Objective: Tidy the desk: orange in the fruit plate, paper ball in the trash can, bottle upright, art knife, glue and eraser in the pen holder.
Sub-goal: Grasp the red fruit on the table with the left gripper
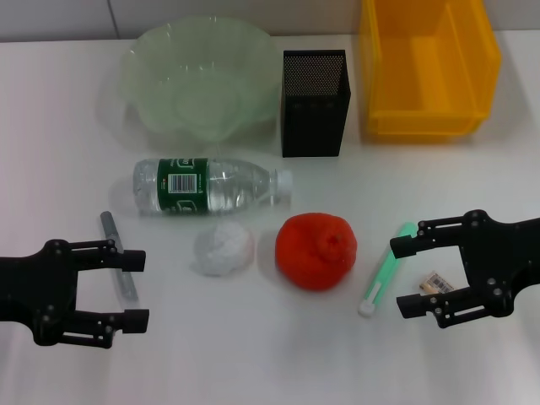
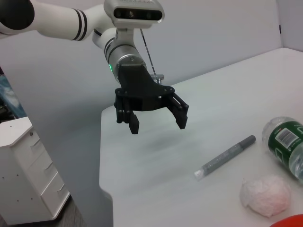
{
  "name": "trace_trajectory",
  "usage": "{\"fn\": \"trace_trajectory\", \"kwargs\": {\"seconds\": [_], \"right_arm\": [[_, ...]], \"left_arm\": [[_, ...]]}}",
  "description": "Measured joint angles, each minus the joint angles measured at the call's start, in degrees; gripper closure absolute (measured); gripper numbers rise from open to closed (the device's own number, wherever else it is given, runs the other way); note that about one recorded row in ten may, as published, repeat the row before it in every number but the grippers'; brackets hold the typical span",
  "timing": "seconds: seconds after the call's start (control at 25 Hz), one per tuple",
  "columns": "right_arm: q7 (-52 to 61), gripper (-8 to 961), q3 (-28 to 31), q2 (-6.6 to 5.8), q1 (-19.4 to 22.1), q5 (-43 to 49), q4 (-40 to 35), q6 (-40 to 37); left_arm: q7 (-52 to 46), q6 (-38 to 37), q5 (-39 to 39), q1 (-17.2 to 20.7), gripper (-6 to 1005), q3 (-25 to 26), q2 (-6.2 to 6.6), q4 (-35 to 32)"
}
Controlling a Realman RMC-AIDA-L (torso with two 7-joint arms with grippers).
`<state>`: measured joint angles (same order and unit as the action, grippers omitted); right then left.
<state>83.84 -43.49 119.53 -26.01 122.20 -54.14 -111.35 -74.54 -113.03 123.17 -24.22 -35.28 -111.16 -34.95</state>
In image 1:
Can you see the black mesh pen holder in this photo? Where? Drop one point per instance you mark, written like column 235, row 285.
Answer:
column 312, row 126

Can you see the yellow plastic bin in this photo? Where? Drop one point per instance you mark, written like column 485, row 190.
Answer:
column 422, row 118

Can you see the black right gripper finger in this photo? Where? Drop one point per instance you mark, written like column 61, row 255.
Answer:
column 405, row 246
column 413, row 306

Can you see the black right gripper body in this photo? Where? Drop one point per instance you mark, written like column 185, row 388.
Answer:
column 498, row 261

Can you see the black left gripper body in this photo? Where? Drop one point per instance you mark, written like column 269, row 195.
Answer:
column 50, row 287

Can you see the beige barcode eraser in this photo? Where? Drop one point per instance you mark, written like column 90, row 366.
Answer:
column 436, row 283

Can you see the orange fruit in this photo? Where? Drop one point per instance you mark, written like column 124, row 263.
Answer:
column 316, row 253

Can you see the grey marker pen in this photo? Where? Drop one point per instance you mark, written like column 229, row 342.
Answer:
column 107, row 225

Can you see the green white toothbrush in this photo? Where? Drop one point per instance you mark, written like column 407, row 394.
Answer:
column 377, row 278

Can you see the white paper ball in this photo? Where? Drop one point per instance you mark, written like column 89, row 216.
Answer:
column 223, row 249

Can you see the clear green-label water bottle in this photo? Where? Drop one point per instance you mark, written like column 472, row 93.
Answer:
column 211, row 185

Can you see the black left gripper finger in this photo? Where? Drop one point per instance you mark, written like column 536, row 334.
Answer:
column 133, row 260
column 137, row 320

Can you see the green glass fruit bowl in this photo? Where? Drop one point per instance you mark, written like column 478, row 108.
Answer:
column 190, row 84

